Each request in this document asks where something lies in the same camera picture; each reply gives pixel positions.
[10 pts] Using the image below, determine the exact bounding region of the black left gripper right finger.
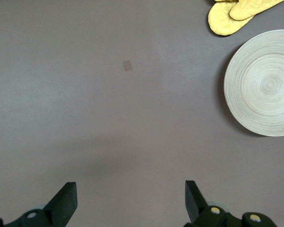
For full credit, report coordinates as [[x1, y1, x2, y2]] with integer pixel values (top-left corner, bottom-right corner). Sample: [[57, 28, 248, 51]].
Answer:
[[183, 180, 278, 227]]

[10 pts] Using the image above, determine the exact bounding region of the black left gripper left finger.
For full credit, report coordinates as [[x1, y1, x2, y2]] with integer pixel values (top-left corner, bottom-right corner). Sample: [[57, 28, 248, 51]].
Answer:
[[0, 181, 77, 227]]

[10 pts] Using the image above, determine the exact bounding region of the round wooden plate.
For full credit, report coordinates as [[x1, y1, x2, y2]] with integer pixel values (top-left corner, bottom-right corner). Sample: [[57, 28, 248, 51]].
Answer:
[[223, 29, 284, 137]]

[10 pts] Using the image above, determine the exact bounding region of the small brown tape square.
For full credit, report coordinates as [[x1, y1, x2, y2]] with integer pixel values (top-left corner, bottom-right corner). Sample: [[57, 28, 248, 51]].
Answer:
[[122, 60, 134, 72]]

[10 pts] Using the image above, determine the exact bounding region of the yellow quilted oven mitt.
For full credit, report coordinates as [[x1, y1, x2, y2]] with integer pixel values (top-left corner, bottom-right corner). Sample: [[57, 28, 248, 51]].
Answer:
[[229, 0, 284, 21], [207, 0, 255, 37]]

